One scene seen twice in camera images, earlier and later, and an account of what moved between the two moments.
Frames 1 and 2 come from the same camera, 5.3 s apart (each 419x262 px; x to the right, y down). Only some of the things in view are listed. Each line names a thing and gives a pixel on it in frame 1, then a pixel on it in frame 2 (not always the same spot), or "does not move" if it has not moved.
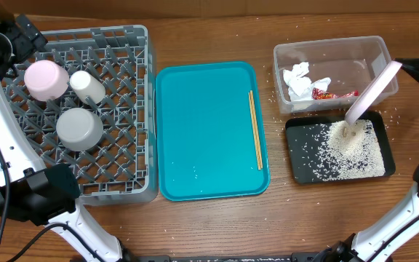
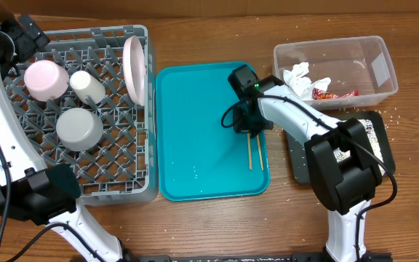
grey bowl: [78, 129] does not move
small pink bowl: [46, 80] does not move
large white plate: [372, 91] -> [134, 65]
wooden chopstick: [254, 134] -> [249, 142]
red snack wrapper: [317, 94] does not move
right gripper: [418, 65] -> [239, 128]
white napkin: [300, 86] does not move
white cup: [83, 85] does not move
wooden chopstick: [257, 132] does not move
